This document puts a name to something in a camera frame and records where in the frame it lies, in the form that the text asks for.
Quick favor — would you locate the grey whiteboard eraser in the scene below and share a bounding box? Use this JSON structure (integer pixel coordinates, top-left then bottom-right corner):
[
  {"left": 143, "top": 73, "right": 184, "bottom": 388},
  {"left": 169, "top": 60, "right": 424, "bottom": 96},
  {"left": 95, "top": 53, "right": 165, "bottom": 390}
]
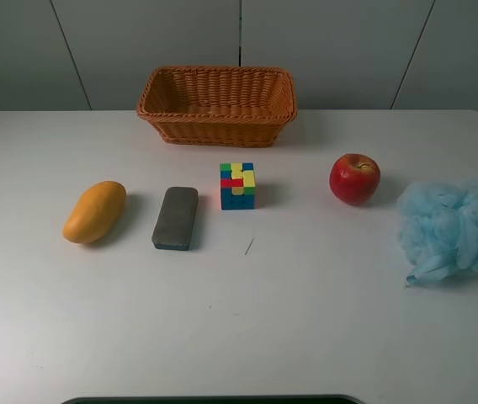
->
[{"left": 151, "top": 187, "right": 199, "bottom": 251}]

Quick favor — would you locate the multicoloured puzzle cube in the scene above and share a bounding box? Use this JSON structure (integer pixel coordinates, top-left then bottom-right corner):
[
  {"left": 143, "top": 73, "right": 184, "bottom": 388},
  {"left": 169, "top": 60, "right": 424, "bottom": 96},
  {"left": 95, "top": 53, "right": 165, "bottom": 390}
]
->
[{"left": 220, "top": 162, "right": 257, "bottom": 210}]

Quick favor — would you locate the orange wicker basket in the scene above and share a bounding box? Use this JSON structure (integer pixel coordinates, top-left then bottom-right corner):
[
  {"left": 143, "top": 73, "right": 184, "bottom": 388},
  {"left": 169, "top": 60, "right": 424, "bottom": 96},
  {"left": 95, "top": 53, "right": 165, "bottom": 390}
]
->
[{"left": 136, "top": 66, "right": 298, "bottom": 148}]

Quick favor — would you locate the red apple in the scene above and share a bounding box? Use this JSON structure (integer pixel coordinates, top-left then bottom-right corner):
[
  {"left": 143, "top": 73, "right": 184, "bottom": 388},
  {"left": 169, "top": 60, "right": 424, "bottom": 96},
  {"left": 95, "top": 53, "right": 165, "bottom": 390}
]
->
[{"left": 328, "top": 153, "right": 381, "bottom": 206}]

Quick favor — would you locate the yellow mango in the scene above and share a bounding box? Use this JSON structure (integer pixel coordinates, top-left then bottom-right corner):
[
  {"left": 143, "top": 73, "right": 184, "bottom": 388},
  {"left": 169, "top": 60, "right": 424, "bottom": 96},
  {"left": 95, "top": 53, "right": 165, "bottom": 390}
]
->
[{"left": 62, "top": 181, "right": 127, "bottom": 244}]

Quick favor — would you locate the light blue bath loofah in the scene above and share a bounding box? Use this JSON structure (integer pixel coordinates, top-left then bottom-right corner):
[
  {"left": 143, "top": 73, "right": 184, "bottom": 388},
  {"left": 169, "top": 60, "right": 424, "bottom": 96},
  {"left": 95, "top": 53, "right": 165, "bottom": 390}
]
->
[{"left": 398, "top": 182, "right": 478, "bottom": 286}]

